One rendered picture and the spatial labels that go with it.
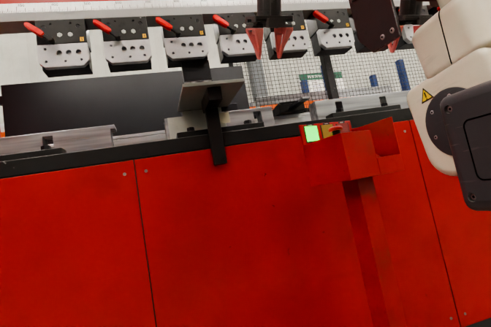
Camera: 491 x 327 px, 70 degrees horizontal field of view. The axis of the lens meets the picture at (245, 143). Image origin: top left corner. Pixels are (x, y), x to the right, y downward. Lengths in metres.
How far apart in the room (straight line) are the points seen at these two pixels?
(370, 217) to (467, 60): 0.53
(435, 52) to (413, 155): 0.80
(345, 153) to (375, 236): 0.25
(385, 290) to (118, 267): 0.71
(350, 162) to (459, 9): 0.44
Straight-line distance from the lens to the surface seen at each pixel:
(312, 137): 1.04
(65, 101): 1.83
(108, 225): 1.07
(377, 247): 1.01
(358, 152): 0.93
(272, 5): 0.86
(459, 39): 0.60
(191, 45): 1.32
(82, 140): 1.22
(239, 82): 1.02
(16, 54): 6.04
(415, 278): 1.38
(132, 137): 1.47
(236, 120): 1.25
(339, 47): 1.50
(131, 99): 1.79
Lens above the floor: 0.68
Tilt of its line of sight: 8 degrees up
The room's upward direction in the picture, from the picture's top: 10 degrees counter-clockwise
